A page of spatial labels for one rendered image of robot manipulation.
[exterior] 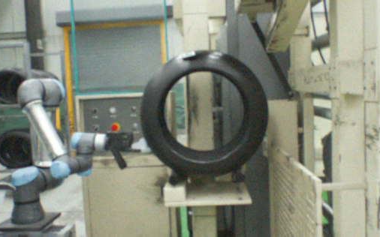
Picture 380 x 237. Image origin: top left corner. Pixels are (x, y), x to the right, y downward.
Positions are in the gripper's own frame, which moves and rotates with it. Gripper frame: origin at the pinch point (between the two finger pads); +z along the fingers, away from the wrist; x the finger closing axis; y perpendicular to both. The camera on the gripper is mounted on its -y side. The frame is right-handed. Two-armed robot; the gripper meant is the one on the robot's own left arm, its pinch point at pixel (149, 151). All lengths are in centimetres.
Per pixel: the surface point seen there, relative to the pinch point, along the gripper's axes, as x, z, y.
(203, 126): 24.9, 23.3, 10.5
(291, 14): -19, 54, 61
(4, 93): 338, -236, 3
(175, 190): -12.1, 13.3, -13.9
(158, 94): -11.8, 3.6, 26.2
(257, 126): -11.5, 45.4, 15.8
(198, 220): 25, 25, -39
